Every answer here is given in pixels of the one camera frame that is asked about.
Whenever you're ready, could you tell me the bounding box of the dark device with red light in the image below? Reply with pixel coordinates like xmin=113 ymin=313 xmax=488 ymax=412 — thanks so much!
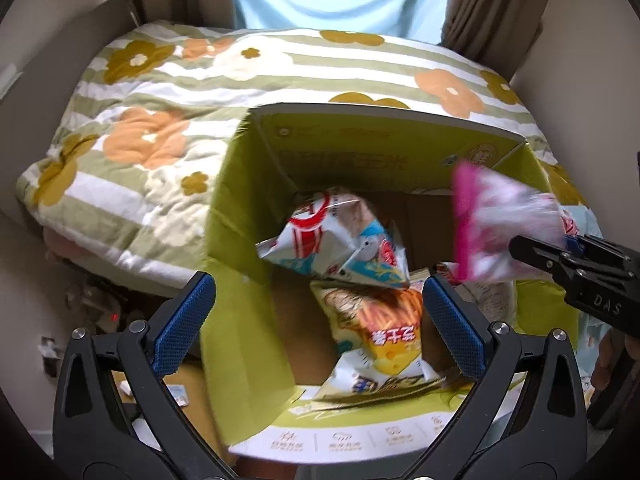
xmin=65 ymin=277 xmax=146 ymax=333

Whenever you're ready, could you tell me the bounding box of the green cardboard box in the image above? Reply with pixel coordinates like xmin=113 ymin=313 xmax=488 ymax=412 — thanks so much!
xmin=200 ymin=102 xmax=581 ymax=461

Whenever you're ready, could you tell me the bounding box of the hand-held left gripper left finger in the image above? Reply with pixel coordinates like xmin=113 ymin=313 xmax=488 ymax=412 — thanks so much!
xmin=52 ymin=271 xmax=236 ymax=480

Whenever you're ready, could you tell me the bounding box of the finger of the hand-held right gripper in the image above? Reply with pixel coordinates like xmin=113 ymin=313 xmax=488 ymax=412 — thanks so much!
xmin=567 ymin=232 xmax=640 ymax=281
xmin=509 ymin=234 xmax=576 ymax=281

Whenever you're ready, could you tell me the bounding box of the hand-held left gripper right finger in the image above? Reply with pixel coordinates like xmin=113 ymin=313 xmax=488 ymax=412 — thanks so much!
xmin=402 ymin=275 xmax=588 ymax=480

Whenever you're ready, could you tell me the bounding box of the pink white snack packet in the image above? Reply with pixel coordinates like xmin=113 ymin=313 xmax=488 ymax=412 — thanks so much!
xmin=451 ymin=162 xmax=566 ymax=282

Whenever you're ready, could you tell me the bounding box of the yellow fries snack bag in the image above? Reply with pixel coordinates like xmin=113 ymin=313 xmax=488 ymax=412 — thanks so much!
xmin=310 ymin=280 xmax=446 ymax=406

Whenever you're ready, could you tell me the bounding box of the white red blue snack bag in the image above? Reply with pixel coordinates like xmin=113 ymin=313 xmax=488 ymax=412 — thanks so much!
xmin=256 ymin=187 xmax=411 ymax=291

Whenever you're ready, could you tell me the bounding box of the green striped floral quilt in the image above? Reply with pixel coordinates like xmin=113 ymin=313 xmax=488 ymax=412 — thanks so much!
xmin=15 ymin=20 xmax=591 ymax=286

